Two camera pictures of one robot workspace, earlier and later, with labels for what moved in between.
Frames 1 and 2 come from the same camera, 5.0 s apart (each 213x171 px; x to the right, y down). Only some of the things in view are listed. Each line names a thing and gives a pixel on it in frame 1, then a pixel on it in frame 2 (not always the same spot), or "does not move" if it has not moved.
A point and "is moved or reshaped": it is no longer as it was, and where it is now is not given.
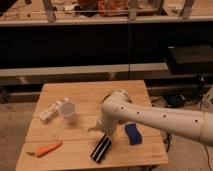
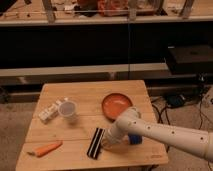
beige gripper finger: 93,129 to 106,144
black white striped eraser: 101,148 is moved or reshaped
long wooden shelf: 59,12 does not move
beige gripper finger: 110,135 to 126,141
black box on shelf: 190,59 does not move
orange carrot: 42,151 does not move
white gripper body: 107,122 to 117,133
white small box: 47,114 does not move
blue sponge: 133,134 does not move
